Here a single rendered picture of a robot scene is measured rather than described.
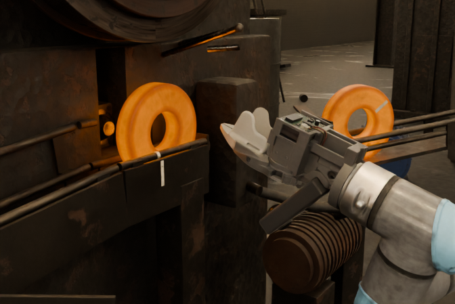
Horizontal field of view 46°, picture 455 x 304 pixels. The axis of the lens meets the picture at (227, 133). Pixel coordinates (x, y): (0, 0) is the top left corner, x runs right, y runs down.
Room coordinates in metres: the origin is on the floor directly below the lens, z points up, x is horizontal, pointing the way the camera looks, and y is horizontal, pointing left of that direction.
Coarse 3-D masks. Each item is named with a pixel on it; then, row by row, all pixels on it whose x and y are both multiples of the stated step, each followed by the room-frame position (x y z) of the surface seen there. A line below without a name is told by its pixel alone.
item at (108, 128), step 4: (100, 116) 0.85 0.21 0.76; (104, 116) 0.85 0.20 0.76; (100, 120) 0.84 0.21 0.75; (104, 120) 0.84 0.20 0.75; (108, 120) 0.85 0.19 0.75; (100, 124) 0.84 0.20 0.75; (104, 124) 0.84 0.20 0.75; (108, 124) 0.84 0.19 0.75; (112, 124) 0.85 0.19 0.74; (100, 128) 0.83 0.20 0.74; (104, 128) 0.84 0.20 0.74; (108, 128) 0.84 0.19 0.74; (112, 128) 0.85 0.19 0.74; (100, 132) 0.83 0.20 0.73; (104, 132) 0.83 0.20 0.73; (108, 132) 0.84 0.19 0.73; (112, 132) 0.85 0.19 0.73; (100, 136) 0.84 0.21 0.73; (104, 136) 0.84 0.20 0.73; (108, 136) 0.84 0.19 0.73; (100, 140) 0.85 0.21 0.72
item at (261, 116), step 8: (256, 112) 0.75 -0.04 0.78; (264, 112) 0.75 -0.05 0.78; (256, 120) 0.75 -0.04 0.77; (264, 120) 0.75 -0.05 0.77; (232, 128) 0.76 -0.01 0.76; (256, 128) 0.75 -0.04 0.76; (264, 128) 0.75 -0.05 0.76; (272, 128) 0.74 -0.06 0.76; (264, 136) 0.74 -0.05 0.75; (264, 152) 0.73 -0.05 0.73
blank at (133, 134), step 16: (144, 96) 0.79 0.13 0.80; (160, 96) 0.82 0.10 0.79; (176, 96) 0.85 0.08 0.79; (128, 112) 0.78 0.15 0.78; (144, 112) 0.79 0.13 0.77; (160, 112) 0.82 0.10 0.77; (176, 112) 0.85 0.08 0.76; (192, 112) 0.88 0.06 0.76; (128, 128) 0.77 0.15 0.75; (144, 128) 0.79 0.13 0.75; (176, 128) 0.86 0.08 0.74; (192, 128) 0.88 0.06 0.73; (128, 144) 0.77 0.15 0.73; (144, 144) 0.79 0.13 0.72; (160, 144) 0.85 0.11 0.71; (176, 144) 0.84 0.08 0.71
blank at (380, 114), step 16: (336, 96) 1.04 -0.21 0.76; (352, 96) 1.03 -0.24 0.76; (368, 96) 1.04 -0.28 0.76; (384, 96) 1.05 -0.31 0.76; (336, 112) 1.02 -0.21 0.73; (352, 112) 1.03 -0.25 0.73; (368, 112) 1.06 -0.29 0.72; (384, 112) 1.05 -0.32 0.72; (336, 128) 1.02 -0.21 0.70; (368, 128) 1.06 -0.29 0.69; (384, 128) 1.06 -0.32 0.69; (368, 144) 1.04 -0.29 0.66
